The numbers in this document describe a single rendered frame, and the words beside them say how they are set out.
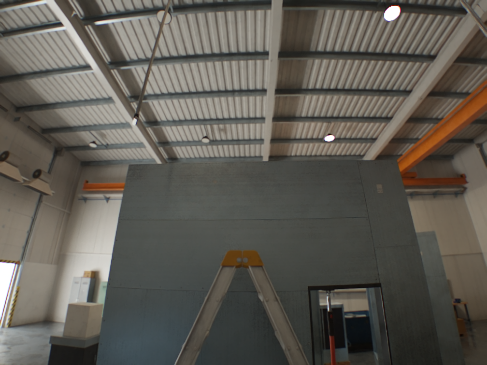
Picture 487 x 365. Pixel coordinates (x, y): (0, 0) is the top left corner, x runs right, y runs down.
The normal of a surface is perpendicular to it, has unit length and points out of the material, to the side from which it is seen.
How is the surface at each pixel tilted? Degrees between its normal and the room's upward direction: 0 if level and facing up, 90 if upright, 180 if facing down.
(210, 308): 88
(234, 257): 90
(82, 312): 90
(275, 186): 90
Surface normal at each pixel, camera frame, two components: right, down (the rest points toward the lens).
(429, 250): -0.38, -0.36
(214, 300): 0.03, -0.42
